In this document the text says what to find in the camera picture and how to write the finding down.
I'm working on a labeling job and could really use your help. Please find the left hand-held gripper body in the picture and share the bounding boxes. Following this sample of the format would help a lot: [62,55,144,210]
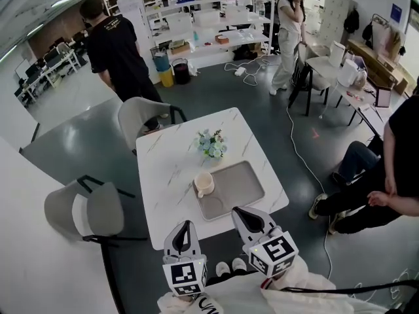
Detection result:
[162,253,209,297]

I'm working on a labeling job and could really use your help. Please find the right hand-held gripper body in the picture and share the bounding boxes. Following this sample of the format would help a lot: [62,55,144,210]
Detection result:
[242,227,299,279]

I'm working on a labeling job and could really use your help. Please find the grey rectangular tray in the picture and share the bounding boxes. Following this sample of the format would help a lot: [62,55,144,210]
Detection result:
[192,160,265,222]

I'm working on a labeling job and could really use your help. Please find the cream ceramic mug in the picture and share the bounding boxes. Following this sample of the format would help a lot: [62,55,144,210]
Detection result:
[193,171,215,199]

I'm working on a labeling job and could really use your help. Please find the person's right forearm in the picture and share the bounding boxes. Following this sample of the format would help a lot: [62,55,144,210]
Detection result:
[260,256,338,294]

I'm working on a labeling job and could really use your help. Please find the person's black trousers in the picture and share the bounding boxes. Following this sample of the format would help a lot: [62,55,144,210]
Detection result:
[208,270,263,287]

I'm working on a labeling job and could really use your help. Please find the white marble table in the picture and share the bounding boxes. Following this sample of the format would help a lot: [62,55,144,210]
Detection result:
[135,107,289,251]

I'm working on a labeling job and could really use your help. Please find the potted blue white flowers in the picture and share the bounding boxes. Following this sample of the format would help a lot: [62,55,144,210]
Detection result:
[193,128,228,166]

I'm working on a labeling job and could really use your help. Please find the beige chair black legs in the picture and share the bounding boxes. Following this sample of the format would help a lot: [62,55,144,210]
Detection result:
[287,46,331,116]

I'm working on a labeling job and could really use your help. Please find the yellow bin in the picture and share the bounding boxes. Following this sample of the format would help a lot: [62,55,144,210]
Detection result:
[158,67,174,88]

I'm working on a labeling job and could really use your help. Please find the long grey work table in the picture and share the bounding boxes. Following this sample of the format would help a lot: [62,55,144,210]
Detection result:
[306,56,393,137]

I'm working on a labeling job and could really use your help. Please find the round white appliance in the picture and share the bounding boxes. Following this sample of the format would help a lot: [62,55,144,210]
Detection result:
[337,59,357,88]

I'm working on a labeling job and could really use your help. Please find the pink screen laptop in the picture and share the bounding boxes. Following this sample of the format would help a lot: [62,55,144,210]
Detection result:
[374,86,392,108]

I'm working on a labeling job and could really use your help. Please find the black bin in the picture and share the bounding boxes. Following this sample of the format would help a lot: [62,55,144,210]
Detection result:
[171,58,192,85]

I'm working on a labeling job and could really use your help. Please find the blue bin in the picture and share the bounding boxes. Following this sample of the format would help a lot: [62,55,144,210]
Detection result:
[152,51,170,73]

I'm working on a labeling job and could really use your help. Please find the tall white appliance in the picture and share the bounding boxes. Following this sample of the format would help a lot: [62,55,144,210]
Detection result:
[328,41,346,67]

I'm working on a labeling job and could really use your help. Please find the white shelving unit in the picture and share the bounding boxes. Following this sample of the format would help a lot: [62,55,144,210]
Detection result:
[132,0,279,68]

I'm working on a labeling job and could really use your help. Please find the row of office desks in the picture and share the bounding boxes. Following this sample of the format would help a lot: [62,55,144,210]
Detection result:
[14,49,81,104]

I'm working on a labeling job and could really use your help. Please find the white locker cabinet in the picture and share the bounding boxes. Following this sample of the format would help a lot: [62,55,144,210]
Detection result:
[319,0,351,45]

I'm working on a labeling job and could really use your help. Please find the black backpack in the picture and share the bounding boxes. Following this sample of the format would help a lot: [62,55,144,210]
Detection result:
[343,7,360,34]

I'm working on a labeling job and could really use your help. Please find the clothes rack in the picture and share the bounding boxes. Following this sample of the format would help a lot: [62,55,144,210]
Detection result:
[361,13,407,58]

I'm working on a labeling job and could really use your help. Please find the grey chair black frame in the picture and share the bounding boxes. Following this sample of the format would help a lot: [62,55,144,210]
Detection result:
[44,174,148,251]
[117,96,188,156]

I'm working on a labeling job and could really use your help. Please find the black cable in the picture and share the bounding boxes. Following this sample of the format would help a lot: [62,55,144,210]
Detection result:
[281,278,419,296]

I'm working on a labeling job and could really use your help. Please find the long white floor cable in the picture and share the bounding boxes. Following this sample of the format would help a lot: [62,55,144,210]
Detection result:
[286,105,333,279]

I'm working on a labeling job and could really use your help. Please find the coiled white floor cable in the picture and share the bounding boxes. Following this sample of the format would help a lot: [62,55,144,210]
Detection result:
[353,266,413,302]

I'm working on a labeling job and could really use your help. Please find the looped white cable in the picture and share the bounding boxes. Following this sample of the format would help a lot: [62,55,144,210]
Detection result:
[224,56,272,86]

